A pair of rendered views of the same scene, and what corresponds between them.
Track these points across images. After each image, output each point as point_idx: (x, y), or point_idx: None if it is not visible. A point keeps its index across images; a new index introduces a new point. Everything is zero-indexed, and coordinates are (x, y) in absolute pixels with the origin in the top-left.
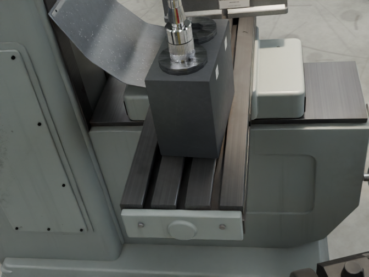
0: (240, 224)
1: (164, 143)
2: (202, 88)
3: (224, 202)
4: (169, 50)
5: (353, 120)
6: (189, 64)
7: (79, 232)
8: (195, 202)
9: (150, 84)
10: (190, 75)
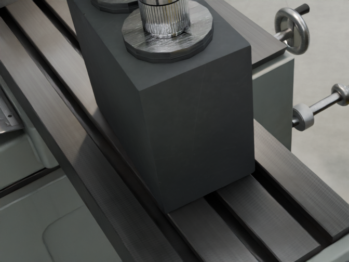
0: None
1: (172, 190)
2: (240, 62)
3: (334, 227)
4: (155, 21)
5: (272, 56)
6: (196, 30)
7: None
8: (296, 253)
9: (151, 95)
10: (210, 49)
